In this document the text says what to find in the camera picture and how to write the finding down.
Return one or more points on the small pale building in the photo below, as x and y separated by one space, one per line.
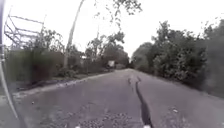
111 63

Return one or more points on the group of trees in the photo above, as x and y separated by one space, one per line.
106 50

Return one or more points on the grey asphalt road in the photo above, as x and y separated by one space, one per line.
100 100

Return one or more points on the leaning pale tree trunk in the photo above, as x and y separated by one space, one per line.
70 36

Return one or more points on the pale kerb strip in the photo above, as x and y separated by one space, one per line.
56 86

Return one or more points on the row of trees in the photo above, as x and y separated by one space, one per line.
180 56

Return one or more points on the dark fence with bushes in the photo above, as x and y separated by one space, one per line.
36 66

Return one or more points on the metal frame structure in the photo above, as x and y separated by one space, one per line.
20 31

